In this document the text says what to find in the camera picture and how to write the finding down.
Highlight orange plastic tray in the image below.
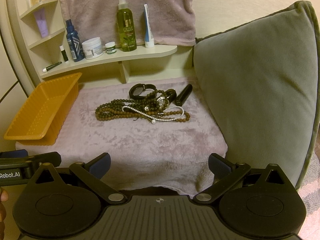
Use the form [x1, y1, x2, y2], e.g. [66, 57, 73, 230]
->
[4, 73, 82, 146]

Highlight white pearl necklace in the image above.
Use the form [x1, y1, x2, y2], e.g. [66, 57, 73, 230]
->
[121, 105, 185, 125]

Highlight dark bead necklace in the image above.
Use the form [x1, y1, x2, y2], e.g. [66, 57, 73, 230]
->
[94, 89, 191, 123]

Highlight black band watch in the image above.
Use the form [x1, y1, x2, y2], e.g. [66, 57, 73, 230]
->
[129, 83, 156, 100]

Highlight silver face wristwatch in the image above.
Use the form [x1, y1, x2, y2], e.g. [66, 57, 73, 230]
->
[157, 89, 177, 109]

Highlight person left hand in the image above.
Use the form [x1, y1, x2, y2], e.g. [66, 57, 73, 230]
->
[0, 187, 9, 240]

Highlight mauve towel on bed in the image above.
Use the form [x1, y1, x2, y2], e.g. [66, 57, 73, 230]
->
[16, 77, 228, 196]

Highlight dark green pen tube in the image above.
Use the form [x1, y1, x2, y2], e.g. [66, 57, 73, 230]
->
[42, 61, 62, 73]

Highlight black cylinder case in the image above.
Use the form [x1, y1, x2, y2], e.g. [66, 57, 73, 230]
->
[175, 84, 193, 107]

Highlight grey green pillow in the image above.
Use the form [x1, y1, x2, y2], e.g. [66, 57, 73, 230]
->
[194, 1, 319, 187]

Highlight black white lip balm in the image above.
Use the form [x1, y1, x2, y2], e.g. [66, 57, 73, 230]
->
[59, 45, 69, 63]

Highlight blue spray bottle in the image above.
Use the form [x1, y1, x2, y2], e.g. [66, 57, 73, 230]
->
[66, 19, 85, 62]

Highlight cream corner shelf unit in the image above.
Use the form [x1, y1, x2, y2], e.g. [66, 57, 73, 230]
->
[15, 0, 195, 87]

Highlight white cream jar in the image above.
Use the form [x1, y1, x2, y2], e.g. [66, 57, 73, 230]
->
[82, 37, 103, 60]

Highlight small green white jar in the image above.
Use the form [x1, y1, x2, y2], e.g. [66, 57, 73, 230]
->
[105, 41, 117, 54]

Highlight lavender tube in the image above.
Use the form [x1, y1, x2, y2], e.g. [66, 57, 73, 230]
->
[34, 8, 49, 38]

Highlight blue white tube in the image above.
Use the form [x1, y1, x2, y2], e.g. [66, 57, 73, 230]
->
[144, 4, 155, 48]

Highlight green olive spray bottle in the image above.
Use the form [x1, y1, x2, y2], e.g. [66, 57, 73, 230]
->
[117, 0, 137, 51]

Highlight mauve hanging towel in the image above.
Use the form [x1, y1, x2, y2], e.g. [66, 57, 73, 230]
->
[60, 0, 196, 46]

